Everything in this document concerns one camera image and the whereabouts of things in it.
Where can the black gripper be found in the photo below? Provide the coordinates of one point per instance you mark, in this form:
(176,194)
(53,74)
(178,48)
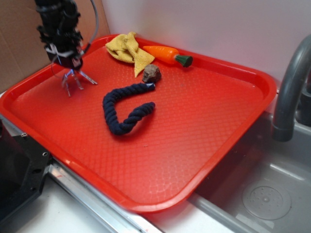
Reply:
(58,31)

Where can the silver keys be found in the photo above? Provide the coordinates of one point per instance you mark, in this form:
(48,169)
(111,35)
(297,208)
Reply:
(70,76)

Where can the brown cardboard panel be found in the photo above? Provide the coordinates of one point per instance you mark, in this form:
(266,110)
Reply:
(21,51)

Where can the yellow cloth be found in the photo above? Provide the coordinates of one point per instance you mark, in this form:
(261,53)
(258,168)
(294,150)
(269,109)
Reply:
(125,48)

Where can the brown rock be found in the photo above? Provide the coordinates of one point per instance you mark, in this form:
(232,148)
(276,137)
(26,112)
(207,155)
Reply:
(151,74)

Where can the orange toy carrot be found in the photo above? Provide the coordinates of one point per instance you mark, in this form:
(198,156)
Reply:
(169,55)

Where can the red plastic tray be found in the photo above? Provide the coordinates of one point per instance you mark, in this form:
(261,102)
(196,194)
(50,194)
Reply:
(200,113)

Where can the grey faucet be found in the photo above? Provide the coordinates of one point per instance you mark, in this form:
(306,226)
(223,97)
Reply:
(294,98)

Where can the grey sink basin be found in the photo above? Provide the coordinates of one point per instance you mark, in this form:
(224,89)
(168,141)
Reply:
(261,185)

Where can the silver metal rail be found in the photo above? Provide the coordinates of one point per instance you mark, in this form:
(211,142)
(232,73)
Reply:
(68,204)

